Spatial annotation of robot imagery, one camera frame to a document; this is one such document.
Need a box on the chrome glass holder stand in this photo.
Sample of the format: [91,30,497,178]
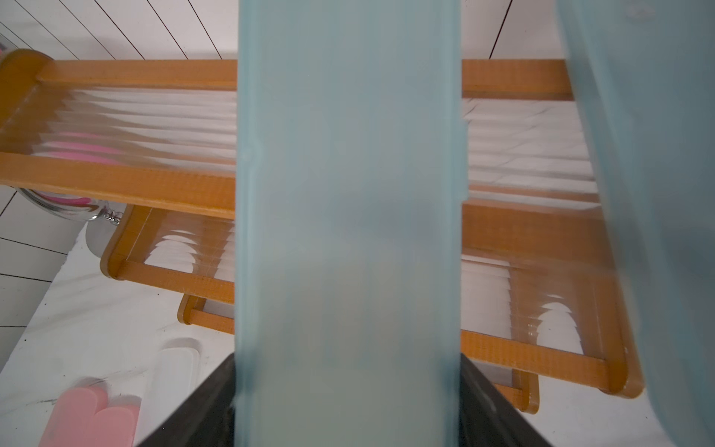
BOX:
[16,188,126,258]

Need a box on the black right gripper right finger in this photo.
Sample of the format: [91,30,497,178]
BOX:
[459,354,551,447]

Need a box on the clear pencil case far left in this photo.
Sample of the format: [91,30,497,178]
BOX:
[134,346,200,446]

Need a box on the pink pencil case left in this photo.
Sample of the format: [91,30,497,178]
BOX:
[38,387,108,447]

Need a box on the orange wooden two-tier shelf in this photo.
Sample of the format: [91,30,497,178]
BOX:
[1,50,644,413]

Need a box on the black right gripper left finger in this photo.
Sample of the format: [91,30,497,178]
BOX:
[140,354,236,447]

